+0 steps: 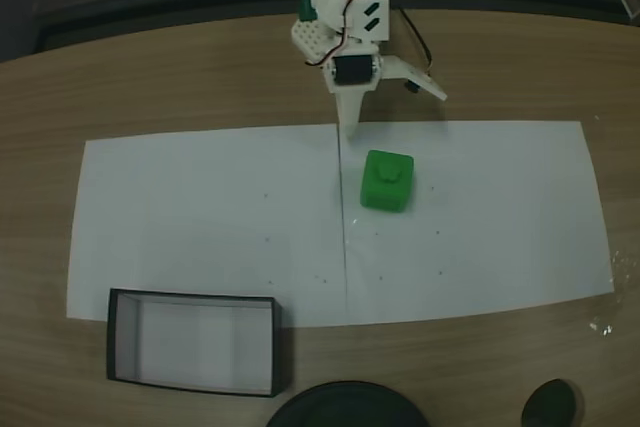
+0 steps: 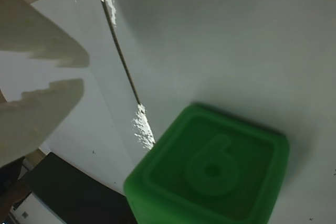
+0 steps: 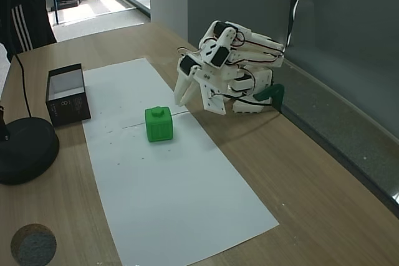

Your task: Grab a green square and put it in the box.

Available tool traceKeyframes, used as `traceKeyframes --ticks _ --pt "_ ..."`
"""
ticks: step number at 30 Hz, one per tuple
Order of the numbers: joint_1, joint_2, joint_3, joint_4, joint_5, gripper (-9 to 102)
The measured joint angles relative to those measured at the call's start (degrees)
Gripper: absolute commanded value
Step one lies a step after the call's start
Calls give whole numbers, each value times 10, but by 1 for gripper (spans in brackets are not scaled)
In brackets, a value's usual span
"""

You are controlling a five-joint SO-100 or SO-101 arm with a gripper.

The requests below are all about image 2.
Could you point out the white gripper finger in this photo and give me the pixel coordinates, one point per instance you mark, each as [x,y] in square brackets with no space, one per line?
[39,35]
[34,119]

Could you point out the green cube with embossed numeral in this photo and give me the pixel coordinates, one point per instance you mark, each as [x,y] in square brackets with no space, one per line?
[210,171]

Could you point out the dark open cardboard box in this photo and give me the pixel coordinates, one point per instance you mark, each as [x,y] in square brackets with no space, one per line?
[78,197]

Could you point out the white paper sheet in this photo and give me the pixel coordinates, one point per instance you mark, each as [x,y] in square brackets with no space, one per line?
[105,103]
[236,51]

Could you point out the clear tape strip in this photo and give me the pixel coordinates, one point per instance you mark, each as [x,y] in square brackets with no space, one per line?
[141,129]
[111,6]

